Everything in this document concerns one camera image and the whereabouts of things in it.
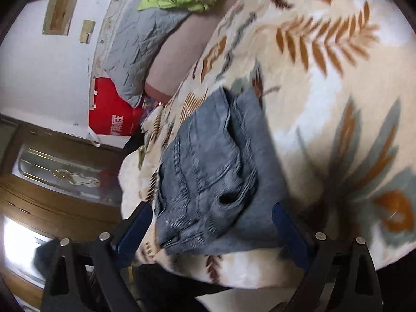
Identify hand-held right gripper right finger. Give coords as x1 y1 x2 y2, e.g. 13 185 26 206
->
272 201 385 312

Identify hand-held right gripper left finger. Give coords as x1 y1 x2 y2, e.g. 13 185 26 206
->
41 201 153 312

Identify blue denim pants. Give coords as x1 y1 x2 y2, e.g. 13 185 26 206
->
153 86 293 257

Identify white cloth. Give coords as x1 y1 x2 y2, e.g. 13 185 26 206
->
119 151 163 223

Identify wooden door with glass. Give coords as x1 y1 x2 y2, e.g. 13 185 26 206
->
0 113 134 303

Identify red shopping bag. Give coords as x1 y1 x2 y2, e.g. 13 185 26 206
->
88 76 145 145

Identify blue patterned cloth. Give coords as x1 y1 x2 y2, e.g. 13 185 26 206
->
141 95 165 121

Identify leaf print blanket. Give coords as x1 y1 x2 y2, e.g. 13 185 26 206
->
120 0 416 291

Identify grey quilted pillow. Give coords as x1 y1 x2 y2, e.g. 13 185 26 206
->
102 0 192 108

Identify pink brown sofa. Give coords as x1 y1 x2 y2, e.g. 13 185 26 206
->
144 0 261 104

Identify large wall patch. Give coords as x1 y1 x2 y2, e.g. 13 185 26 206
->
42 0 80 36

